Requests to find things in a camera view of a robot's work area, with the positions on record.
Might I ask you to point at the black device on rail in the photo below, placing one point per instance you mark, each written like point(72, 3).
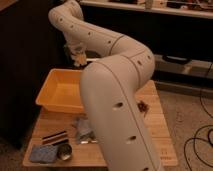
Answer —
point(180, 61)

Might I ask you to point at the black striped blocks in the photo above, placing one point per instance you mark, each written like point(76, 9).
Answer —
point(54, 138)

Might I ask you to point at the blue folded cloth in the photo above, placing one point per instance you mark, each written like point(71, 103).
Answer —
point(43, 154)

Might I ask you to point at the dark dried debris pile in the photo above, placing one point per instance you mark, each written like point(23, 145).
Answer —
point(143, 108)

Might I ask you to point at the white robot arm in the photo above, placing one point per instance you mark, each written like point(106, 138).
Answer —
point(108, 87)

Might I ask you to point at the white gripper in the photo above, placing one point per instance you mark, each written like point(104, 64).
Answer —
point(78, 55)

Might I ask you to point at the yellow plastic bin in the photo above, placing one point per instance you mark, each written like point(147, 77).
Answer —
point(60, 91)

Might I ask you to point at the small silver knife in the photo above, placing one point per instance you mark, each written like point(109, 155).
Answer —
point(88, 142)

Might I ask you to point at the grey blue crumpled cloth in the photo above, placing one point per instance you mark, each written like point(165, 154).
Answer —
point(83, 129)

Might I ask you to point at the grey metal rail beam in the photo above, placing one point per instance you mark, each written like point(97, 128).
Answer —
point(194, 68)

